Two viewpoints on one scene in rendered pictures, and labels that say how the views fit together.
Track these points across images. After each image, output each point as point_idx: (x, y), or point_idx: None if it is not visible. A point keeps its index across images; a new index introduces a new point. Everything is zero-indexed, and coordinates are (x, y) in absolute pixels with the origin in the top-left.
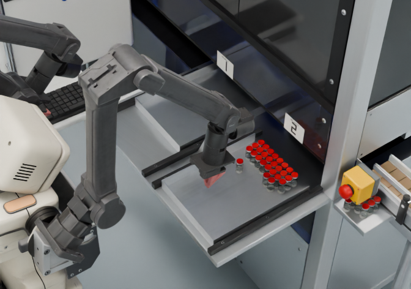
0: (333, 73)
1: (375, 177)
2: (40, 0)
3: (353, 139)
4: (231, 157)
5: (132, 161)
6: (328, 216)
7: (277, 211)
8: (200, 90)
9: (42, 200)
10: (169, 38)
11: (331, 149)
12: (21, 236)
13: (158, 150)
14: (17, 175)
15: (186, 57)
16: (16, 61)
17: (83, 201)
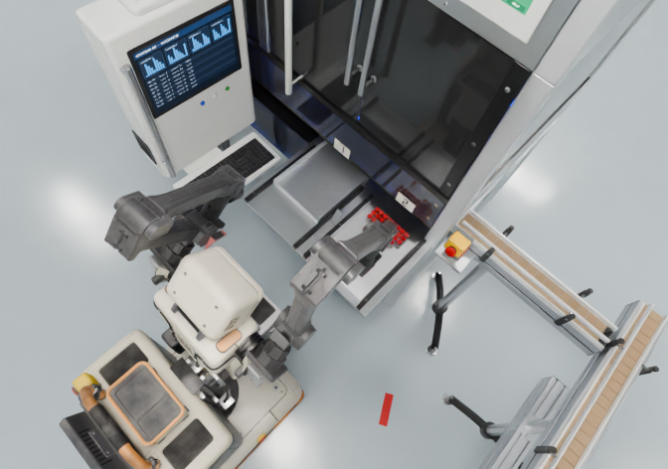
0: (452, 180)
1: (471, 239)
2: (183, 109)
3: (458, 218)
4: (378, 254)
5: (282, 235)
6: (427, 255)
7: (399, 266)
8: (375, 240)
9: (246, 332)
10: (284, 115)
11: (439, 223)
12: (232, 358)
13: (300, 223)
14: (226, 328)
15: (301, 132)
16: (170, 156)
17: (282, 332)
